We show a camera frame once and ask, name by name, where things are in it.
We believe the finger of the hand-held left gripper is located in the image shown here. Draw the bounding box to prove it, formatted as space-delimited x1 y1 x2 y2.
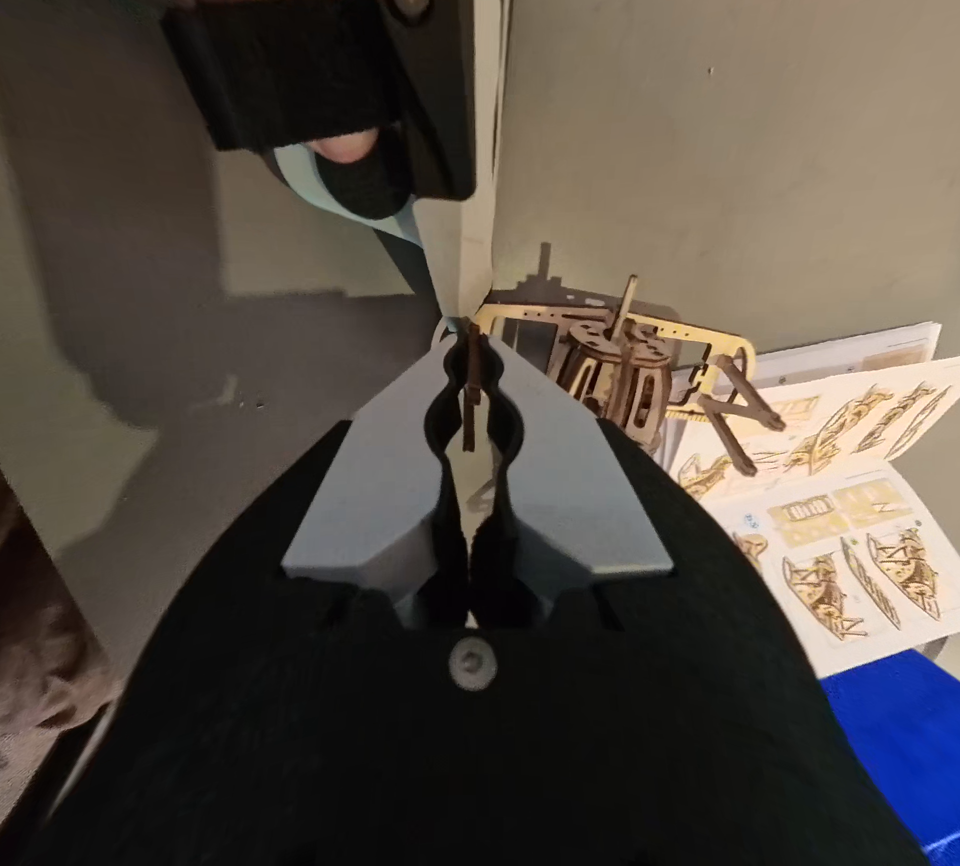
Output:
493 0 519 195
414 0 502 334

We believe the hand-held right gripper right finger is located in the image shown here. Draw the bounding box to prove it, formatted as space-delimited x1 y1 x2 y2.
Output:
483 337 675 585

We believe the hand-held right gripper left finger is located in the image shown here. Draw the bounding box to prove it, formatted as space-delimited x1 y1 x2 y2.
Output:
279 341 465 588

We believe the wooden model plane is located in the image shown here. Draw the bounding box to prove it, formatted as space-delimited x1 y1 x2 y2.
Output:
474 273 789 478

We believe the dark wooden strut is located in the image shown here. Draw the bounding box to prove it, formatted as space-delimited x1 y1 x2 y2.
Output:
459 323 487 453

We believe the grey desk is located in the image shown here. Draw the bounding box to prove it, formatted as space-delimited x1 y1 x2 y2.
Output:
0 0 960 799

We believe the assembly instruction booklet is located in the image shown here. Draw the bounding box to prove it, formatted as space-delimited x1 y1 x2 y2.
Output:
660 320 960 679

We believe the blue plastic box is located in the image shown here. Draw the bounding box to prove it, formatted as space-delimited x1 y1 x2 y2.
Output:
819 647 960 866

